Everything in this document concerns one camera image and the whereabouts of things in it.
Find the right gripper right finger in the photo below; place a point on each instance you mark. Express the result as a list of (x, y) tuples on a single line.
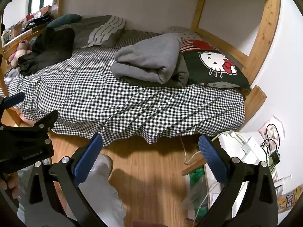
[(248, 197)]

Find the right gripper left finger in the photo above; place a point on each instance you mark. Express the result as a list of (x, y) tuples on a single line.
[(43, 207)]

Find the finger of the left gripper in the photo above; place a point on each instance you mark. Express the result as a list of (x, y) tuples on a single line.
[(8, 102)]

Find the grey knit sweater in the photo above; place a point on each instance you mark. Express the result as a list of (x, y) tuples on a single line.
[(152, 60)]

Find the black clothing pile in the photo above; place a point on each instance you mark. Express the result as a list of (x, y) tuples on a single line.
[(49, 48)]

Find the person's left hand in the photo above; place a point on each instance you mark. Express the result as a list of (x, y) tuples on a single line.
[(12, 184)]

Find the yellow snack package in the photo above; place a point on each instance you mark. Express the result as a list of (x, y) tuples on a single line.
[(288, 200)]

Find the white trouser leg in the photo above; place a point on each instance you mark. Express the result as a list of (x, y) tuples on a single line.
[(104, 200)]

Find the pink white plush toy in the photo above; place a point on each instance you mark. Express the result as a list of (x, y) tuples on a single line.
[(22, 49)]

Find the green plastic bag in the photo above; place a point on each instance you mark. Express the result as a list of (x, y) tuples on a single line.
[(196, 190)]

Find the black white checkered bedsheet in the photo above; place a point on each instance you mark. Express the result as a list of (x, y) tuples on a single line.
[(90, 100)]

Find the teal pillow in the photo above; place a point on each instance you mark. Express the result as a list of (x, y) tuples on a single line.
[(64, 20)]

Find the grey striped quilt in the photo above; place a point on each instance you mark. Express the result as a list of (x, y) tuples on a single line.
[(101, 31)]

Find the Hello Kitty black pillow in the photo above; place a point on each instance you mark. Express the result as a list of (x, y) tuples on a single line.
[(207, 66)]

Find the white dotted pillow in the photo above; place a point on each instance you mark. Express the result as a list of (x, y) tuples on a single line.
[(185, 33)]

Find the wooden bed frame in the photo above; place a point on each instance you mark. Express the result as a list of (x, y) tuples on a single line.
[(243, 28)]

